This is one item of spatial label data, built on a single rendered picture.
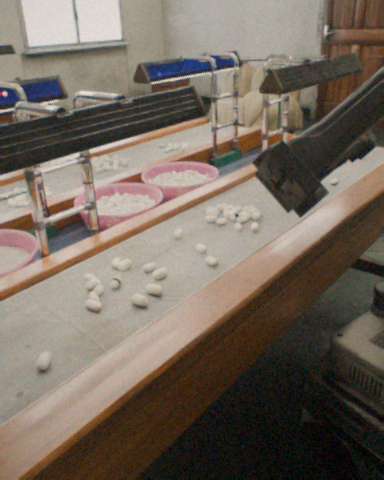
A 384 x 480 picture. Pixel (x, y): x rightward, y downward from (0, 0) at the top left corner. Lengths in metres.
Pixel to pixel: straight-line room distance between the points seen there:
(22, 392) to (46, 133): 0.44
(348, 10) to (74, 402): 5.53
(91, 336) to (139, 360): 0.14
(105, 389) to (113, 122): 0.50
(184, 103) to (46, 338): 0.59
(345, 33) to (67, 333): 5.36
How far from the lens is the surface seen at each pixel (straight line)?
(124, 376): 0.74
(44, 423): 0.70
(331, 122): 0.60
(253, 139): 2.18
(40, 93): 1.49
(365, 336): 1.32
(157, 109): 1.02
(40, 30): 6.60
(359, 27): 5.83
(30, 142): 0.83
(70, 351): 0.85
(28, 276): 1.05
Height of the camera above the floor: 1.27
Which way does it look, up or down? 25 degrees down
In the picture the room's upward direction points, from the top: 2 degrees counter-clockwise
